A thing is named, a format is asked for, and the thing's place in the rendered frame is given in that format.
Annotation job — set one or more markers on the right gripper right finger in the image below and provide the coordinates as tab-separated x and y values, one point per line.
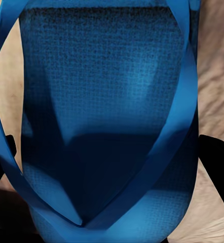
211	154

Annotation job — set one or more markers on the sandal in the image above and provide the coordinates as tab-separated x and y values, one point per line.
110	128

